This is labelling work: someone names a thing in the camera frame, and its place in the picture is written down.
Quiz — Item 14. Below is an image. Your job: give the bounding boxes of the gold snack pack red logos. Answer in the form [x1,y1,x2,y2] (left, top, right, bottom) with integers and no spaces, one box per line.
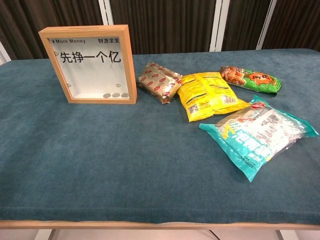
[138,62,183,105]

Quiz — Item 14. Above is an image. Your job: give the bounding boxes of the yellow chip bag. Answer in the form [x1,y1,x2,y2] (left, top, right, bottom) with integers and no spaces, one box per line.
[176,71,252,123]

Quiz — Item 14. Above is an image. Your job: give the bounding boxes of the blue table cloth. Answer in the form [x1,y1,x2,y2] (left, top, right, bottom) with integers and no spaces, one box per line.
[0,48,320,225]

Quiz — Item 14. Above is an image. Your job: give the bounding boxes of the dark slatted room divider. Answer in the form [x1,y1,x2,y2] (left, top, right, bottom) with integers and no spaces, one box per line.
[0,0,320,61]

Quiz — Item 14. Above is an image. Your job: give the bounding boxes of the teal noodle pack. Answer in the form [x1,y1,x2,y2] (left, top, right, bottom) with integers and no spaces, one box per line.
[198,94,320,183]

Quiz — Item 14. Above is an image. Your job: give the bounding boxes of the green and orange snack pack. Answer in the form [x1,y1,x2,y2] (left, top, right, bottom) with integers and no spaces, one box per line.
[219,65,283,94]

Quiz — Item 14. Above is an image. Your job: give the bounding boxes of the wooden table with metal legs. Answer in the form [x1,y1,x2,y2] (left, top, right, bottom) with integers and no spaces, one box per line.
[0,219,320,240]

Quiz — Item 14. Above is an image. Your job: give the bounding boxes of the wooden frame money box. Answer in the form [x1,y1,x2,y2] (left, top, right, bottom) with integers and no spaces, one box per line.
[38,24,138,105]

